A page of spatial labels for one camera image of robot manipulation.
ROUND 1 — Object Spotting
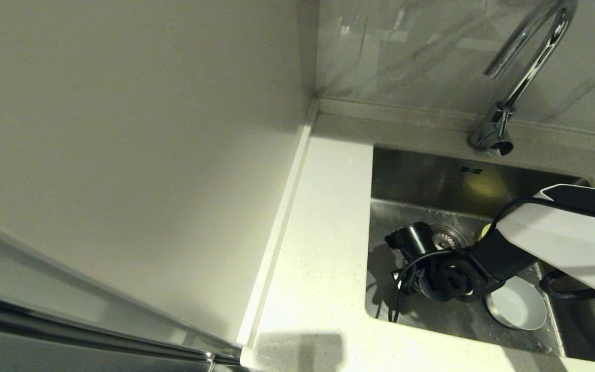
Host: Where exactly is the pale blue bowl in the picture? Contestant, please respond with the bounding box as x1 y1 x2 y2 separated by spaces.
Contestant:
486 276 548 331

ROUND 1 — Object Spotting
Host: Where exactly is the chrome gooseneck faucet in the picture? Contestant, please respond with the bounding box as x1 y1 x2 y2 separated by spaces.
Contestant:
467 0 578 157

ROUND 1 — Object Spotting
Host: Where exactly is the stainless steel sink basin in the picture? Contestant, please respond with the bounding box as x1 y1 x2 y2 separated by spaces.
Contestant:
365 145 595 366

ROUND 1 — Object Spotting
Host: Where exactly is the round metal drain strainer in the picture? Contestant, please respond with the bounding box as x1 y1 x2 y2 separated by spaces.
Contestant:
430 224 468 252

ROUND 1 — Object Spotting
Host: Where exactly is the white cabinet side panel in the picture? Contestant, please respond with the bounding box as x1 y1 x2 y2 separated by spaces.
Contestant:
0 0 320 357

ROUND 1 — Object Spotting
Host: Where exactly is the stainless steel appliance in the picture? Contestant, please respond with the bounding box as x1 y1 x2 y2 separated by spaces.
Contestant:
0 292 241 372

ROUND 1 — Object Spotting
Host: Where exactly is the thin black cable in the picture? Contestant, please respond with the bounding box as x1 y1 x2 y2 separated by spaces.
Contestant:
388 199 595 323

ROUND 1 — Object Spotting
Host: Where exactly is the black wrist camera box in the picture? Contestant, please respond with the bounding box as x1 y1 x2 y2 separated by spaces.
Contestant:
384 222 436 257

